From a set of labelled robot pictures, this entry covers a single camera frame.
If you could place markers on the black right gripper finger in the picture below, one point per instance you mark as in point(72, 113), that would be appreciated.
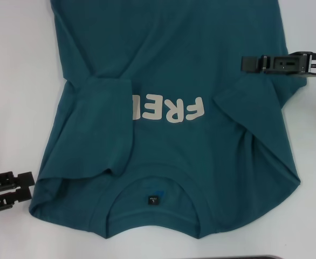
point(274, 64)

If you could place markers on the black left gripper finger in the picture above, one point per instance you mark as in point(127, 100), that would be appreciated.
point(11, 198)
point(11, 180)

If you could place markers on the teal t-shirt with FREE print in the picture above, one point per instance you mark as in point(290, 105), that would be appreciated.
point(160, 54)

